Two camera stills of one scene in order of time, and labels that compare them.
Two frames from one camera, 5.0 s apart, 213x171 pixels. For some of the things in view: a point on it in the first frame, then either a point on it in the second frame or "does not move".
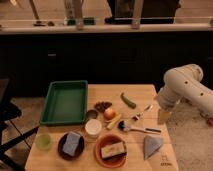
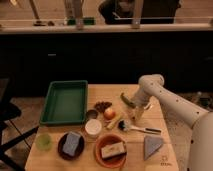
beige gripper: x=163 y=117 → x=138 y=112
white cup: x=93 y=128 does not move
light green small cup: x=43 y=142 does not move
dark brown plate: x=71 y=145 does not move
